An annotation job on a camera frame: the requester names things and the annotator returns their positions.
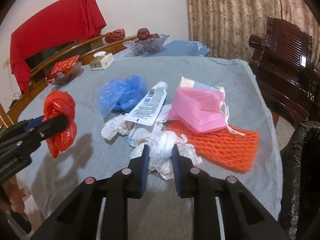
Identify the blue plastic sheet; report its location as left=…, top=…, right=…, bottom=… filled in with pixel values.
left=158, top=41, right=210, bottom=57

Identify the pink face mask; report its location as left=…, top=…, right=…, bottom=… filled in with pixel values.
left=167, top=87, right=246, bottom=137

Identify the red cloth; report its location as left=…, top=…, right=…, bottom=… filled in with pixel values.
left=10, top=0, right=106, bottom=93

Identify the blue plastic bag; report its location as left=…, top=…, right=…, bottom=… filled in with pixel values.
left=98, top=75, right=148, bottom=117

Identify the white tissue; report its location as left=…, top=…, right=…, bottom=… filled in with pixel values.
left=130, top=131, right=202, bottom=180

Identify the person's left hand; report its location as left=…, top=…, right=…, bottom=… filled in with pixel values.
left=1, top=176, right=25, bottom=213

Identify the orange foam net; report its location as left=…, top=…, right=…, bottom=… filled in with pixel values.
left=167, top=121, right=260, bottom=173

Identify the red fruit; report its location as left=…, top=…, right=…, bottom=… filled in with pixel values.
left=137, top=28, right=150, bottom=41

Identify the red pouch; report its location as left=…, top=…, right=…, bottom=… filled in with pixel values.
left=105, top=28, right=125, bottom=43

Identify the white paper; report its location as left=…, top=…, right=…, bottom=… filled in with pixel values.
left=101, top=104, right=172, bottom=147

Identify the beige floral curtain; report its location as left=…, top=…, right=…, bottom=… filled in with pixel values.
left=187, top=0, right=319, bottom=65

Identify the grey table cloth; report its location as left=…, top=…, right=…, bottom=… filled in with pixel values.
left=18, top=39, right=284, bottom=240

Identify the red snack package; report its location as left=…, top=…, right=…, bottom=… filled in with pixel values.
left=45, top=55, right=81, bottom=85

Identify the white tissue box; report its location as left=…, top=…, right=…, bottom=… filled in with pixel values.
left=89, top=51, right=114, bottom=70

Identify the glass fruit bowl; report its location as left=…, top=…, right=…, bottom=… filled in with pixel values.
left=123, top=34, right=170, bottom=56

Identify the white tube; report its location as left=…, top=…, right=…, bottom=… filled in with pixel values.
left=125, top=81, right=168, bottom=126

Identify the dark wooden armchair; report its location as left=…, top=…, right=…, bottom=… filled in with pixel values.
left=249, top=17, right=319, bottom=127

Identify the black lined trash bin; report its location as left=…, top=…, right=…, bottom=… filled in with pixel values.
left=278, top=121, right=319, bottom=239

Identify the red plastic bag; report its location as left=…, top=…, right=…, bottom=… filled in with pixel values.
left=43, top=90, right=77, bottom=158

